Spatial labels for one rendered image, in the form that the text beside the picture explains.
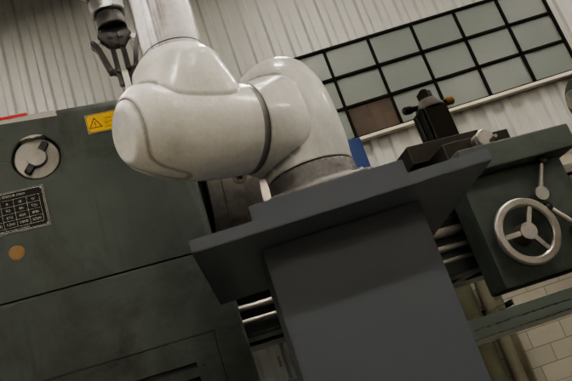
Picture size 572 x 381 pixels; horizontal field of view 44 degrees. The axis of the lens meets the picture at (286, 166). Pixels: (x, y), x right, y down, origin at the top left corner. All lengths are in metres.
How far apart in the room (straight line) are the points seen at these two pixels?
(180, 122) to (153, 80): 0.09
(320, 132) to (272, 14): 8.63
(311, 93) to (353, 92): 7.99
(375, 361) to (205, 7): 9.01
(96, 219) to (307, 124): 0.56
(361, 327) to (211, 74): 0.44
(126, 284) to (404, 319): 0.64
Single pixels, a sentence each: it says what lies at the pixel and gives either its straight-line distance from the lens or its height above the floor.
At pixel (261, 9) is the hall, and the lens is 9.79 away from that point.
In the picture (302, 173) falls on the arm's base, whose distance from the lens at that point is 1.15.
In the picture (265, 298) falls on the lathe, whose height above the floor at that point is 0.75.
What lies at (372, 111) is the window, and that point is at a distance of 9.09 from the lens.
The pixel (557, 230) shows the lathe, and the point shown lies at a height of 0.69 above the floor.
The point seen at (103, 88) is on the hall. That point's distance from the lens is 9.61.
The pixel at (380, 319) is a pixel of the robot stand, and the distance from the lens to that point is 1.06.
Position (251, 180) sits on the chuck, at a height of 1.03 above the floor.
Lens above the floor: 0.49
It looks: 19 degrees up
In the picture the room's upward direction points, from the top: 19 degrees counter-clockwise
